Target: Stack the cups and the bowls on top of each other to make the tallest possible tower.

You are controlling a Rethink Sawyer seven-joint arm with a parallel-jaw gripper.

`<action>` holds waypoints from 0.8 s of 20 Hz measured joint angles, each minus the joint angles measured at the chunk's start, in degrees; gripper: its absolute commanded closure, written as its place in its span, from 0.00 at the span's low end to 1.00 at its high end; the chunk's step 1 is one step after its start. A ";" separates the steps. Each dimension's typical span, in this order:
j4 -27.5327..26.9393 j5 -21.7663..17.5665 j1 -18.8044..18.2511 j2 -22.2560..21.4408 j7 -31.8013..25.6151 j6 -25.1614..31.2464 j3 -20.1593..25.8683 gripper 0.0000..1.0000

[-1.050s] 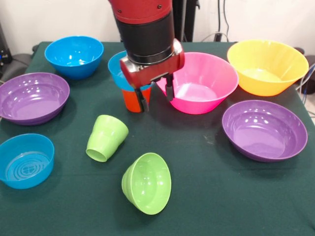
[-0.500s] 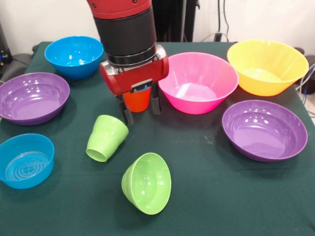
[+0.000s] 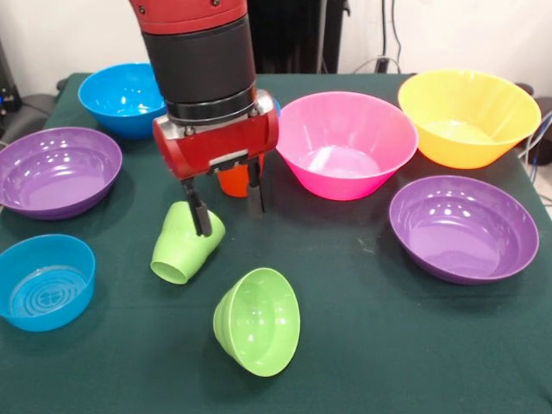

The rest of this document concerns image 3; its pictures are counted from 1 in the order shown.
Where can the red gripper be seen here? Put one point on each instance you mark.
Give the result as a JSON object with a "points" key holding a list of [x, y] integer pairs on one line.
{"points": [[215, 146]]}

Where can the orange cup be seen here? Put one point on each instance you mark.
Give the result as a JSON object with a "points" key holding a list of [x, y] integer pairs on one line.
{"points": [[235, 183]]}

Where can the green cup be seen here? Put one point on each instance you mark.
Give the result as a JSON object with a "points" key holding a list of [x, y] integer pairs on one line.
{"points": [[185, 250]]}

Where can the blue bowl with ringed bottom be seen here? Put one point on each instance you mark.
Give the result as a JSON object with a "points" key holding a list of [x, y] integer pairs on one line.
{"points": [[277, 108], [43, 280]]}

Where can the small green bowl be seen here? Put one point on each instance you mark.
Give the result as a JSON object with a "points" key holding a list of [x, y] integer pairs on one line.
{"points": [[259, 323]]}

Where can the pink bowl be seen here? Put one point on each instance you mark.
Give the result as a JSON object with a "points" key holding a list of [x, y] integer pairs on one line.
{"points": [[340, 129]]}

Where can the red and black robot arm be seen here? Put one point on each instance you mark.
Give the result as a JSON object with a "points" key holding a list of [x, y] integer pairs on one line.
{"points": [[194, 52]]}

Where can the deep smooth blue bowl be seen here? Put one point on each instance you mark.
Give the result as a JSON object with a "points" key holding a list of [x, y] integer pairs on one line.
{"points": [[121, 99]]}

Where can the purple bowl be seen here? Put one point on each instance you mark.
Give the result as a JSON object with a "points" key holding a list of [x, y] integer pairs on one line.
{"points": [[461, 233], [56, 172]]}

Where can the black rounded seat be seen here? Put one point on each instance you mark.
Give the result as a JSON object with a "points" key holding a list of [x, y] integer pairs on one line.
{"points": [[34, 112]]}

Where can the dark green tablecloth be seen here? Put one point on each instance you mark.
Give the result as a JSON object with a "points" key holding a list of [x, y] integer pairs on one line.
{"points": [[388, 345]]}

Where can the black equipment rack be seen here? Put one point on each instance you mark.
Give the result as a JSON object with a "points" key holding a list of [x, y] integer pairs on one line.
{"points": [[8, 99]]}

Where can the yellow-orange bowl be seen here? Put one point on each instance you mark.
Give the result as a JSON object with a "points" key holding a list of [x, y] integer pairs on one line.
{"points": [[468, 108]]}

